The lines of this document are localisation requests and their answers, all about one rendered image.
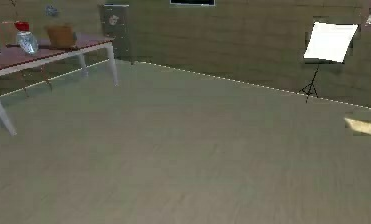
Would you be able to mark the dark grey cabinet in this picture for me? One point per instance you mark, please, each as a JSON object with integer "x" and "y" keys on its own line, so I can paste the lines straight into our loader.
{"x": 115, "y": 30}

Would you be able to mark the red table with white legs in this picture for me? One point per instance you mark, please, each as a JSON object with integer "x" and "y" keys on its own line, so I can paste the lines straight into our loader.
{"x": 53, "y": 53}

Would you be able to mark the brown plant pot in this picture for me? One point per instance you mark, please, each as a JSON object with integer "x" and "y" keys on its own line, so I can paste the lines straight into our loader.
{"x": 61, "y": 36}

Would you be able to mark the white board on black tripod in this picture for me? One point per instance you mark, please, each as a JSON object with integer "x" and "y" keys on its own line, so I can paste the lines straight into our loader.
{"x": 329, "y": 41}

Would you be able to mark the clear glass jar red lid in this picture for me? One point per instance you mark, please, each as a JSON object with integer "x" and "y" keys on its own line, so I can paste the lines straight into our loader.
{"x": 26, "y": 41}

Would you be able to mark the dark framed wall picture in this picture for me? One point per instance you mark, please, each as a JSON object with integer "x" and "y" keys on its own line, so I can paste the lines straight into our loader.
{"x": 192, "y": 2}

